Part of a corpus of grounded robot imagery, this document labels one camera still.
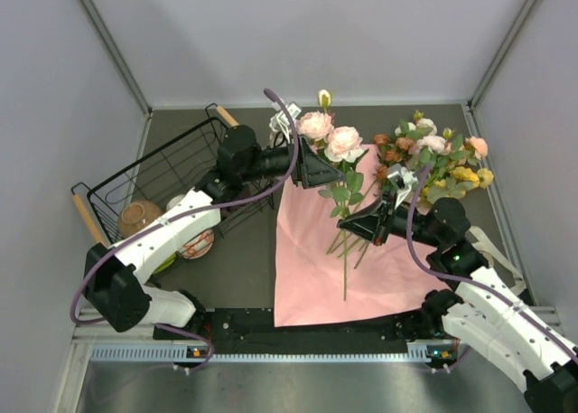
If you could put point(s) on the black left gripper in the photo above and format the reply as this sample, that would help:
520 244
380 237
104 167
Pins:
316 172

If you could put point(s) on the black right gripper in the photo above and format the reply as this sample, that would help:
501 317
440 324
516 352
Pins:
373 223

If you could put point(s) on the pink rose stem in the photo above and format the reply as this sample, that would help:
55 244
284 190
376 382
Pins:
341 147

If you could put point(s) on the pink wrapping paper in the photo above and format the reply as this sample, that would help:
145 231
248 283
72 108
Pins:
314 286

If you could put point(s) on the mixed artificial flower bunch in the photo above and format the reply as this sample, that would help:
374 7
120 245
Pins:
416 143

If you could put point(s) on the cream printed ribbon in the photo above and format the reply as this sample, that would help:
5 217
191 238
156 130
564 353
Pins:
486 247

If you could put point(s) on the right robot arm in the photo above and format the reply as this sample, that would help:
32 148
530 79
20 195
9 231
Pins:
476 307

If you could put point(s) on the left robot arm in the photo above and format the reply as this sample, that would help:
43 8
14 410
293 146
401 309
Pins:
116 276

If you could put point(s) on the brown glass jar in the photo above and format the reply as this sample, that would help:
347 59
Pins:
136 216

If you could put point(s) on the black wire basket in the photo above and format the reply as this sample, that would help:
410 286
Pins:
178 152

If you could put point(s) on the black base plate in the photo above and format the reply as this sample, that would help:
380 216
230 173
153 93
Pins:
221 323

